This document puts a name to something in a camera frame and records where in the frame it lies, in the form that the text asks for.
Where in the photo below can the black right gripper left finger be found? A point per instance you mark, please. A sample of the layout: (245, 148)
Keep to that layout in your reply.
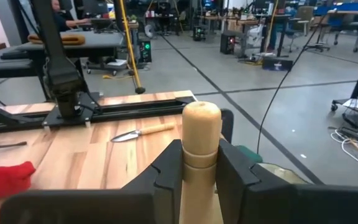
(166, 202)

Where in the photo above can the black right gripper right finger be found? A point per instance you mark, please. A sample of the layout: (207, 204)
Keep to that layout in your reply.
(238, 202)

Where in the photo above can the red and black garden glove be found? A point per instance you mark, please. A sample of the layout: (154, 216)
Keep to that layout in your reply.
(5, 180)

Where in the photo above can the green pruning shears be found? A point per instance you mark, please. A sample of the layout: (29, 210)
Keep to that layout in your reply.
(5, 145)

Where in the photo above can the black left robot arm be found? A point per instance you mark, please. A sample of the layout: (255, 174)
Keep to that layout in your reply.
(61, 74)

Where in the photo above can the black floor box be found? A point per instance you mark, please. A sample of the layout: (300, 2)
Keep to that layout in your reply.
(277, 63)

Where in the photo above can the black computer with green light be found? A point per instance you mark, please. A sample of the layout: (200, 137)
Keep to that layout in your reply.
(145, 54)

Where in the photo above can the dark computer tower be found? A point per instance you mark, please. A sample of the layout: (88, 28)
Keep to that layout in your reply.
(227, 45)

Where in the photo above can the small desk fan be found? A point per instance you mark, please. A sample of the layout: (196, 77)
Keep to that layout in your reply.
(149, 31)

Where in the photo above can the dark grey desk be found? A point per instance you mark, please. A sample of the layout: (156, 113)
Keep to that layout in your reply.
(104, 39)

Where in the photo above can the wooden background desk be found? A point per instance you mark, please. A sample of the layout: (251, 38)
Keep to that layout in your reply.
(228, 21)

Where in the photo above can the tan folded cloth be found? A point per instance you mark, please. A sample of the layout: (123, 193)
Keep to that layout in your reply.
(70, 40)

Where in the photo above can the beige office chair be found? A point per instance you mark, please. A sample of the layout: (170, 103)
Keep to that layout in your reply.
(304, 14)

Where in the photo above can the grey side table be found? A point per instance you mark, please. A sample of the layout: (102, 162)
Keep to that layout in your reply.
(8, 67)

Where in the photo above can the person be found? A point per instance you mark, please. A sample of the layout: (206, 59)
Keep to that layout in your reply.
(61, 21)

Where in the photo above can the blue panel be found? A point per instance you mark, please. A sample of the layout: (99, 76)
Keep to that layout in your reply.
(353, 7)

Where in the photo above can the black aluminium table frame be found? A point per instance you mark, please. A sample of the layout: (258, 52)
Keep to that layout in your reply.
(135, 109)

